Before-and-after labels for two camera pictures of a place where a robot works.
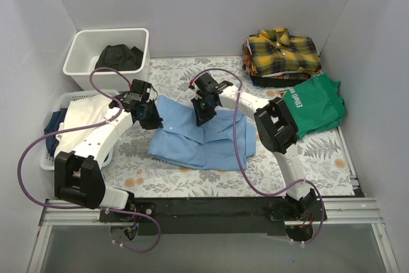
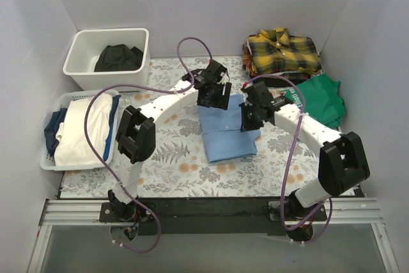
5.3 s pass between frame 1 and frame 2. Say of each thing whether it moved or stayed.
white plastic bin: stayed
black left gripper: moved
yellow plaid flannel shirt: stayed
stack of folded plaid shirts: stayed
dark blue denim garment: stayed
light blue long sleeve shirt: moved
